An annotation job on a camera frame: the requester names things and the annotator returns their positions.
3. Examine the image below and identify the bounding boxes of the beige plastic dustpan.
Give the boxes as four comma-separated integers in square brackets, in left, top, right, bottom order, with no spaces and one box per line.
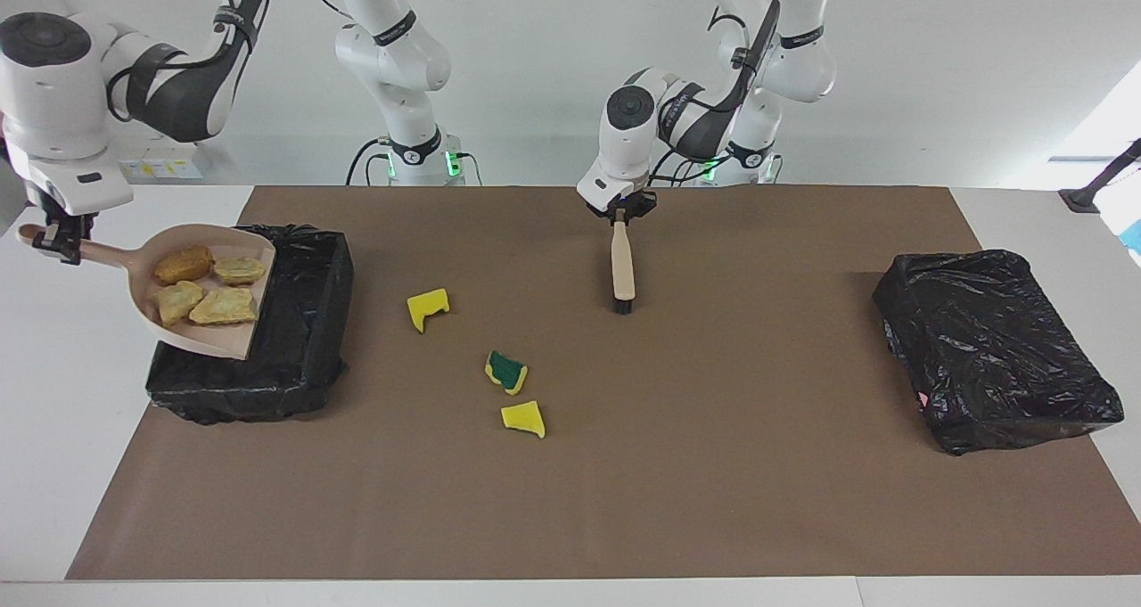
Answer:
[18,222,278,361]

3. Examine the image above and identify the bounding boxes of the white wall outlet box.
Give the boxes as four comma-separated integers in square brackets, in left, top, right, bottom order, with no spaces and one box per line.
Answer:
[120,139,205,181]

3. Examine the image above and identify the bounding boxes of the black bag covered bin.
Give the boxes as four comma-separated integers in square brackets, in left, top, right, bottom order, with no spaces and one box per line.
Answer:
[871,249,1126,457]

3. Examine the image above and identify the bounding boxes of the brown fried nugget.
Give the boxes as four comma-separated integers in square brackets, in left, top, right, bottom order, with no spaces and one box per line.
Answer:
[152,245,216,286]

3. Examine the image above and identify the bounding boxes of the brown table mat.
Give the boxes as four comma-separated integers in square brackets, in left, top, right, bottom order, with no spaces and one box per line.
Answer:
[67,185,1141,581]

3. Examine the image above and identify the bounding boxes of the green and yellow sponge piece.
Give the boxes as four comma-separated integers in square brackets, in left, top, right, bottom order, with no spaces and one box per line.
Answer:
[484,349,529,397]

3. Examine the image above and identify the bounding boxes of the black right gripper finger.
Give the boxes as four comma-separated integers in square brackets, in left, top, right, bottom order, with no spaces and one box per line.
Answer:
[34,231,83,266]

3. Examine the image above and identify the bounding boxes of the yellow notched sponge piece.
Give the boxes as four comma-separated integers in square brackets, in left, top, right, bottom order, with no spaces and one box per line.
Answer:
[406,288,452,334]

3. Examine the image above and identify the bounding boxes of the pale fried food piece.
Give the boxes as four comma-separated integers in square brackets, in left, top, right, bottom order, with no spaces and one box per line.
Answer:
[188,286,260,327]
[155,281,207,328]
[211,257,269,288]

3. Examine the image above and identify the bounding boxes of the beige hand brush black bristles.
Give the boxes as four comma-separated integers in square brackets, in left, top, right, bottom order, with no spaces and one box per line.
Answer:
[610,211,638,315]

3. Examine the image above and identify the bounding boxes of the black right base cable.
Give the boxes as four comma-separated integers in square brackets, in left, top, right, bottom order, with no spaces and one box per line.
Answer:
[345,137,393,187]

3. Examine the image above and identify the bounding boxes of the open bin with black bag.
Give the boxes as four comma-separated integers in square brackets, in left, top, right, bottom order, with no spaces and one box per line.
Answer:
[145,224,356,427]

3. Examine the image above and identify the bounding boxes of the black camera stand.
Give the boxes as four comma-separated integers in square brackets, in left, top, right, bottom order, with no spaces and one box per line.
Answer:
[1058,138,1141,215]

